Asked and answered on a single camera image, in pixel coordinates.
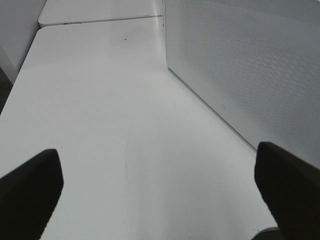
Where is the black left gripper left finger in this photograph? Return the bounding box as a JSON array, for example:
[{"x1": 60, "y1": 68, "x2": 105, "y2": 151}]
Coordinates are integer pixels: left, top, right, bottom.
[{"x1": 0, "y1": 149, "x2": 64, "y2": 240}]

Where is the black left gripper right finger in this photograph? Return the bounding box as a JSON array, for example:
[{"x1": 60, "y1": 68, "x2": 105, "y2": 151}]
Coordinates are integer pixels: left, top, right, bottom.
[{"x1": 254, "y1": 141, "x2": 320, "y2": 240}]

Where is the white microwave door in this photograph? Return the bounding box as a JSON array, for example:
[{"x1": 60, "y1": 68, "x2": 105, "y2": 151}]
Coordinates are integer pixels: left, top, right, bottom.
[{"x1": 164, "y1": 0, "x2": 320, "y2": 166}]

